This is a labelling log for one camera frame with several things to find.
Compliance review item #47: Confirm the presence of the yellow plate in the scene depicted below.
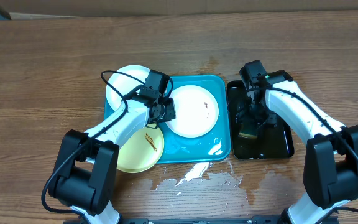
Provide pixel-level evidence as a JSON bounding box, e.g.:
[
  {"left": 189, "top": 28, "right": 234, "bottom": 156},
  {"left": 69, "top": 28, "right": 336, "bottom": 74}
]
[{"left": 117, "top": 127, "right": 165, "bottom": 174}]

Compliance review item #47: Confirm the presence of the yellow green sponge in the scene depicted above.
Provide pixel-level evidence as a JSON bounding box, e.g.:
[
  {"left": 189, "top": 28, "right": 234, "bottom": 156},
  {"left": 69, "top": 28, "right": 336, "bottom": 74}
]
[{"left": 238, "top": 122, "right": 258, "bottom": 139}]

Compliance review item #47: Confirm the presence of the large white plate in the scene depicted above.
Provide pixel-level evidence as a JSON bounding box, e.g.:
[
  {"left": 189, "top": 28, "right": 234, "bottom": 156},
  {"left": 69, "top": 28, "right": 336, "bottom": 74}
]
[{"left": 166, "top": 85, "right": 219, "bottom": 138}]

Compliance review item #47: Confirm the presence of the teal plastic tray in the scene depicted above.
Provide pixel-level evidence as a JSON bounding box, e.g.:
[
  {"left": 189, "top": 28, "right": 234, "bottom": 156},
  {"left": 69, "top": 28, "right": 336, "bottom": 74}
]
[{"left": 103, "top": 74, "right": 232, "bottom": 164}]

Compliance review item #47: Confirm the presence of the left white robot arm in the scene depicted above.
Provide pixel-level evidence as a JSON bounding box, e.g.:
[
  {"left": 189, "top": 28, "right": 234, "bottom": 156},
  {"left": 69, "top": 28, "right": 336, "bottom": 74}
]
[{"left": 41, "top": 70, "right": 175, "bottom": 223}]

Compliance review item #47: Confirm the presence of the small white stained plate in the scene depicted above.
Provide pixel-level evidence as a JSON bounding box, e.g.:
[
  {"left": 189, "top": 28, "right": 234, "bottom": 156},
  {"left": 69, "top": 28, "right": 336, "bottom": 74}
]
[{"left": 106, "top": 65, "right": 150, "bottom": 111}]

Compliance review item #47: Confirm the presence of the black plastic tray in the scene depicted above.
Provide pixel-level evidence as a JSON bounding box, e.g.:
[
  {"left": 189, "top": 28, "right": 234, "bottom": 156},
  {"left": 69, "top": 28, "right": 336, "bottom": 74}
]
[{"left": 227, "top": 80, "right": 295, "bottom": 160}]

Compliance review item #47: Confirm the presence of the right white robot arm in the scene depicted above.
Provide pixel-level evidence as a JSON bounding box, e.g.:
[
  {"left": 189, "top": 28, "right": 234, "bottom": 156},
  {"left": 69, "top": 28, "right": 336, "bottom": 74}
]
[{"left": 236, "top": 60, "right": 358, "bottom": 224}]

